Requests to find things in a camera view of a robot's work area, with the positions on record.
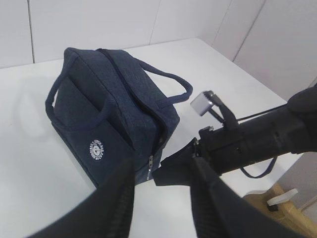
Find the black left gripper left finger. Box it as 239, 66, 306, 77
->
44, 158, 136, 238

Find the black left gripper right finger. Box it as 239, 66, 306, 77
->
190, 157, 295, 238

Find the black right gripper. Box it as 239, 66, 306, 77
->
152, 125, 250, 186

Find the navy blue lunch bag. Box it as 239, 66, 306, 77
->
45, 48, 193, 186

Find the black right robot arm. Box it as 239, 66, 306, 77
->
153, 87, 317, 186

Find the wooden stool with white part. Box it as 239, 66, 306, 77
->
243, 183, 317, 238

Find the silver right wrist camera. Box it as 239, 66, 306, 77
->
190, 90, 238, 130

